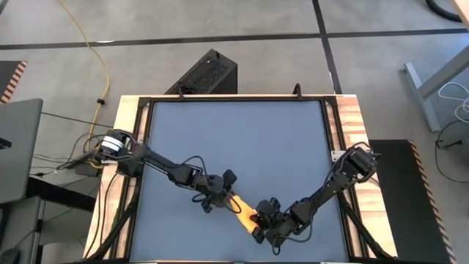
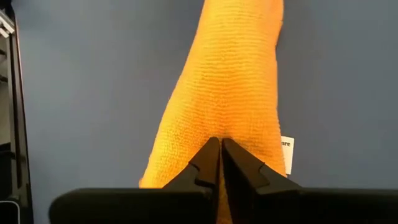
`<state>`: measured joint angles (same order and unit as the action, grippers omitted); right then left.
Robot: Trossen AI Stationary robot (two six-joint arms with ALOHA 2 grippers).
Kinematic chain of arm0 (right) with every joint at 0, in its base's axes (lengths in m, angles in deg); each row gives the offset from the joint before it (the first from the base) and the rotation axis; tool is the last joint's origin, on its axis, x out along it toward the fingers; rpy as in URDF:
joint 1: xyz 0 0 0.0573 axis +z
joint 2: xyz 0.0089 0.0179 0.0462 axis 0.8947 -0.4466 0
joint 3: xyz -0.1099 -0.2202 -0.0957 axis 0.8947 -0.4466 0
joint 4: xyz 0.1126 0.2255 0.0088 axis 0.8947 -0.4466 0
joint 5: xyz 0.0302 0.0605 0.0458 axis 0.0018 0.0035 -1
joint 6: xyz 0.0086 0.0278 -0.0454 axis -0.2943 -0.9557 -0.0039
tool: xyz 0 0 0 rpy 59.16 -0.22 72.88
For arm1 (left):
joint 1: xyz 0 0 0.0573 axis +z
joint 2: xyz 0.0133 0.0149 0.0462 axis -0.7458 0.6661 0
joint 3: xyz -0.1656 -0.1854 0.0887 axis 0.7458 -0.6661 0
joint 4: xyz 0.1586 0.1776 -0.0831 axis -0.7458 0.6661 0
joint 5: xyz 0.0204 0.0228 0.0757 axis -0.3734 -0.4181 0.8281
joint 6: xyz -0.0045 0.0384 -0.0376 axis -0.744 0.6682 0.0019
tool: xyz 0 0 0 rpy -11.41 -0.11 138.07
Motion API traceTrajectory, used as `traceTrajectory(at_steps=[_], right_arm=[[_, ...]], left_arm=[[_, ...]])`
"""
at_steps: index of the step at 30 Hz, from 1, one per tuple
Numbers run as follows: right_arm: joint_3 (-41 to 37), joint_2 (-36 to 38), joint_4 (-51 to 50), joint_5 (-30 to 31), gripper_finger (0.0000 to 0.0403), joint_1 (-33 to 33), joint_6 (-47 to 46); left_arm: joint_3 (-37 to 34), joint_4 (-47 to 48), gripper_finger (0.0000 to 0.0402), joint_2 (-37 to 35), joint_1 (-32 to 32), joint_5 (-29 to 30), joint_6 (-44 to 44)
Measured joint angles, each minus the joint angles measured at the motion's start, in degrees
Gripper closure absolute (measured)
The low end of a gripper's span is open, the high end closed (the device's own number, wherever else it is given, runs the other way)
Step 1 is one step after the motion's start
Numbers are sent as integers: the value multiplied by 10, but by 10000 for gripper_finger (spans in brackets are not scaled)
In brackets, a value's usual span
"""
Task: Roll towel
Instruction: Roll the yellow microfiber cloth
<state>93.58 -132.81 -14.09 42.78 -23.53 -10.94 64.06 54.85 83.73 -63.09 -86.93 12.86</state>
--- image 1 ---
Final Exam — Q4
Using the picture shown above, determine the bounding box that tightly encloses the thin black cable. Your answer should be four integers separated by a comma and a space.
40, 111, 115, 129

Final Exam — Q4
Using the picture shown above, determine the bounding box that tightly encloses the white cable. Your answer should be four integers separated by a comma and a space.
437, 81, 469, 124

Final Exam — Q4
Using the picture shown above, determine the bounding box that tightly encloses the black floor cable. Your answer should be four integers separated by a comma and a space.
435, 120, 469, 184

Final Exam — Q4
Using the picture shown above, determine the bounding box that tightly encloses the gray desk leg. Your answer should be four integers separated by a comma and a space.
404, 45, 469, 133

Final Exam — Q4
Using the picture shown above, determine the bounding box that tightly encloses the black aluminium table frame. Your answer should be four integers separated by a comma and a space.
86, 95, 395, 264

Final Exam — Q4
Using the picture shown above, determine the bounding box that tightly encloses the wooden desk top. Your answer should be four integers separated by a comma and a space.
452, 0, 469, 27

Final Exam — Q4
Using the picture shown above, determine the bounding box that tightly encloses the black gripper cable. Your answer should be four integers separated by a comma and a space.
191, 192, 243, 215
270, 234, 312, 257

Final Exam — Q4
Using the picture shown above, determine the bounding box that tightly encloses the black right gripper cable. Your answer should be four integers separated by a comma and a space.
270, 234, 312, 257

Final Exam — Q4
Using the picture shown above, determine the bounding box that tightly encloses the orange microfibre towel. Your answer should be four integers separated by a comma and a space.
227, 193, 259, 235

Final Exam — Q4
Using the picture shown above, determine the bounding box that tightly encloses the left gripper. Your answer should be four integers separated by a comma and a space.
199, 169, 238, 214

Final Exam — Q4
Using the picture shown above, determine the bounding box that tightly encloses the black computer tower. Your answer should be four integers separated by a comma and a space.
163, 48, 238, 95

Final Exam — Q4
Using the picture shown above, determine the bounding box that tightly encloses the large black striped-edge mat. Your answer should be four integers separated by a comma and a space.
368, 139, 458, 264

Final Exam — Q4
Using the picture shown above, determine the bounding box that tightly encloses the yellow floor cable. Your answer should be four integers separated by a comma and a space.
57, 0, 111, 170

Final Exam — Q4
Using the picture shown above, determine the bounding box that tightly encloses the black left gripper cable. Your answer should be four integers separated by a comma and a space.
191, 192, 243, 215

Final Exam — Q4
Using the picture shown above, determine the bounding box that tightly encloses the small striped floor mat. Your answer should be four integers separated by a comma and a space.
0, 60, 29, 104

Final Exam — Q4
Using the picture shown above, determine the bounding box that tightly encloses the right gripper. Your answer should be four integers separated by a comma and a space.
252, 197, 294, 247

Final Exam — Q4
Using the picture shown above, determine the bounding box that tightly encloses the gray side desk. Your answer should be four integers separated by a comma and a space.
0, 175, 102, 264

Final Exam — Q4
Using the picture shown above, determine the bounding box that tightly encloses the thick black hose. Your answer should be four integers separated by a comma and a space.
424, 0, 465, 23

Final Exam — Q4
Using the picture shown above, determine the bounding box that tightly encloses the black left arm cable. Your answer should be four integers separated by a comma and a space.
181, 155, 207, 180

